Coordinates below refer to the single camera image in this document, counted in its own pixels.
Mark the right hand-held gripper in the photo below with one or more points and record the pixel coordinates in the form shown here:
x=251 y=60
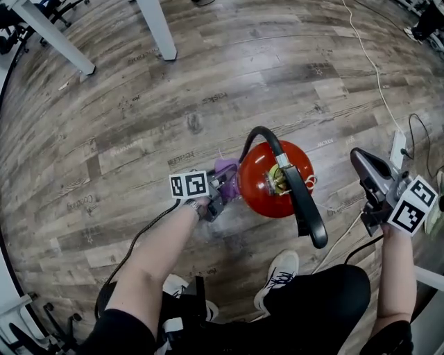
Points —
x=412 y=208

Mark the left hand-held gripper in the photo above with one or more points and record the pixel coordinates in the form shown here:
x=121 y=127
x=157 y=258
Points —
x=189 y=183

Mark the purple cloth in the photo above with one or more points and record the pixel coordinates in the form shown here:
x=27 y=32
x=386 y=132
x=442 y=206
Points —
x=229 y=192

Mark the red fire extinguisher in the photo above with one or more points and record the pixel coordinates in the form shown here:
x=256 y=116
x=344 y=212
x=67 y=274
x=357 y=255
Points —
x=263 y=180

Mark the person's right forearm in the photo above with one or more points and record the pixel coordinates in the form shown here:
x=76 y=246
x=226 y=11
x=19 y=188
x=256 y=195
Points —
x=397 y=270

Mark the person's left forearm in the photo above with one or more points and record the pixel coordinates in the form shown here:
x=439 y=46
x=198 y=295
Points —
x=173 y=235

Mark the white power strip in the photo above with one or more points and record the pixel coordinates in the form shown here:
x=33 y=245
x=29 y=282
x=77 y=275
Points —
x=398 y=149

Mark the silver wristwatch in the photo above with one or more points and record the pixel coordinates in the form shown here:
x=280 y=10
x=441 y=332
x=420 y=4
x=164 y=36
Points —
x=192 y=207

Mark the person's right white shoe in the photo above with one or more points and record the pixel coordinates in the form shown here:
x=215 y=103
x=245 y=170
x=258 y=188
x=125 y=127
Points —
x=279 y=274

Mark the person's white shoe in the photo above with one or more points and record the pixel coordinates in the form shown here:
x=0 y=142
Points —
x=279 y=274
x=173 y=286

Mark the person's left white shoe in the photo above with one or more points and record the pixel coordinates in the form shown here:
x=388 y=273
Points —
x=173 y=286

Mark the person's right leg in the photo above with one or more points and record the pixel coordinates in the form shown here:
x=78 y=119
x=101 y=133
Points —
x=322 y=301

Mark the person's leg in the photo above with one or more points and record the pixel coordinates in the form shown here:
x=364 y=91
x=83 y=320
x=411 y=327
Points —
x=322 y=301
x=229 y=336

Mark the person's left leg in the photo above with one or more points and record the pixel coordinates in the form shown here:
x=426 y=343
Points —
x=229 y=336

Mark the small white floor scrap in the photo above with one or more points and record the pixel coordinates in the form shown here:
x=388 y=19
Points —
x=64 y=86

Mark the person's black shirt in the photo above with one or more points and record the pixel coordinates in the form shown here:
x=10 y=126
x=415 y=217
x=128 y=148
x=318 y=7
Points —
x=118 y=333

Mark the black wheeled chair base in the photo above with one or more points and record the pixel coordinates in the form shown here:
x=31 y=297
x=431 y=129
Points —
x=52 y=329

